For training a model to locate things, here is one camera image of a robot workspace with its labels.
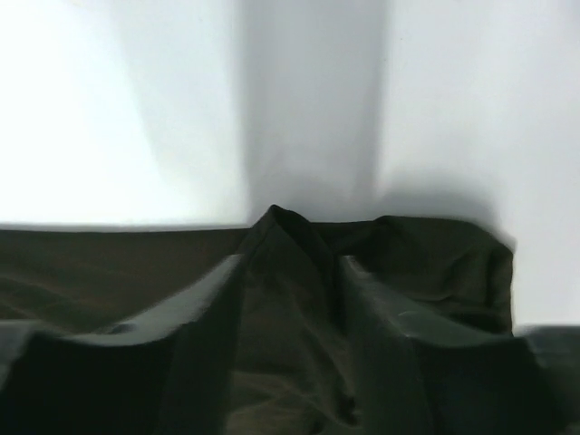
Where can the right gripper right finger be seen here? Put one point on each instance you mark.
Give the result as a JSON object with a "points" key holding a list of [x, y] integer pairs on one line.
{"points": [[418, 372]]}

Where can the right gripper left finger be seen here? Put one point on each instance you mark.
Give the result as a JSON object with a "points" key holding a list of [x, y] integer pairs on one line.
{"points": [[166, 370]]}

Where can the black printed t-shirt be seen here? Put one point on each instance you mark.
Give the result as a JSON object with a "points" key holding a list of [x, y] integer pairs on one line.
{"points": [[292, 372]]}

